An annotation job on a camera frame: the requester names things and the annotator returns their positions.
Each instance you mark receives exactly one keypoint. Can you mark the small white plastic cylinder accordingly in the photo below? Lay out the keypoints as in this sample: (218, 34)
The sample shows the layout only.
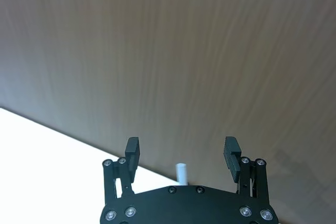
(181, 173)

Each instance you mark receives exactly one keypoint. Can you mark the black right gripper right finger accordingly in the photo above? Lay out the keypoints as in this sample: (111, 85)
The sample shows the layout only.
(261, 182)

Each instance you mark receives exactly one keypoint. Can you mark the white table cloth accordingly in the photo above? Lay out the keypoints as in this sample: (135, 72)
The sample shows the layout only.
(52, 171)

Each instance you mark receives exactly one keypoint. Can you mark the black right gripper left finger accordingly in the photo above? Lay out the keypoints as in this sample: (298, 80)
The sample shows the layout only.
(109, 182)

